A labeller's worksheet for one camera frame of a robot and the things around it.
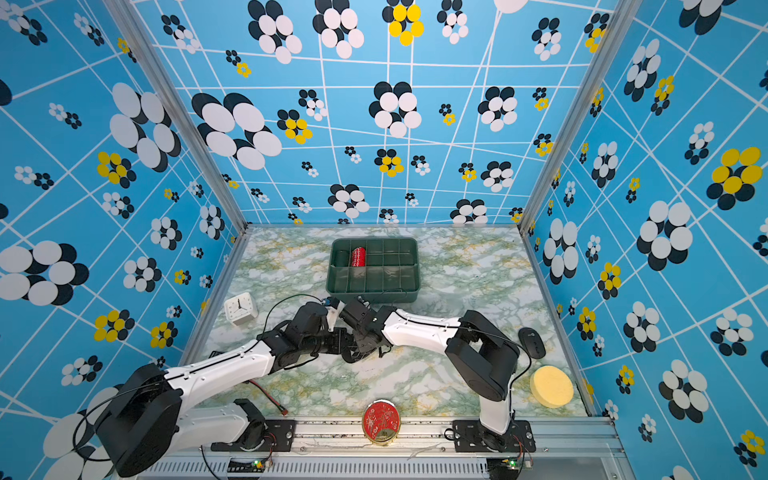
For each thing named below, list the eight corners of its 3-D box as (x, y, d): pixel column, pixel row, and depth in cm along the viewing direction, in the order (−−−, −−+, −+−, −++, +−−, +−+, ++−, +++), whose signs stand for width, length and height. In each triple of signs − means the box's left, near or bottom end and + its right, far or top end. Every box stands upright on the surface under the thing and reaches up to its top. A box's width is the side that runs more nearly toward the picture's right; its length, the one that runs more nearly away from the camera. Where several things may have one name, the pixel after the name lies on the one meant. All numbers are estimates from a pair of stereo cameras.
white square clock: (233, 330, 95) (227, 324, 92) (226, 307, 100) (221, 301, 97) (259, 317, 97) (255, 312, 94) (252, 296, 102) (247, 290, 100)
